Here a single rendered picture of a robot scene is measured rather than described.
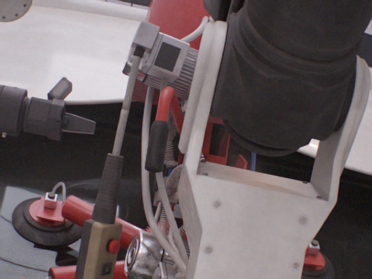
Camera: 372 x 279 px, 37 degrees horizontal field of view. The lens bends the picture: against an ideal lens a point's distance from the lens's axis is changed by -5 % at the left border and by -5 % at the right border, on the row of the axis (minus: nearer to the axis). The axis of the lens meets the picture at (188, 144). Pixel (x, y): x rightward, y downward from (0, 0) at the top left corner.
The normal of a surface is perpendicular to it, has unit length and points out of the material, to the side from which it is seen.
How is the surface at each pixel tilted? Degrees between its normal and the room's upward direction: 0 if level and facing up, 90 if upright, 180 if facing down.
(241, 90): 116
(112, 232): 90
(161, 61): 80
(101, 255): 90
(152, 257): 71
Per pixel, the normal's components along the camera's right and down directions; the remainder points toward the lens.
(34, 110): 0.20, -0.21
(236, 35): -0.59, -0.40
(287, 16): -0.57, 0.61
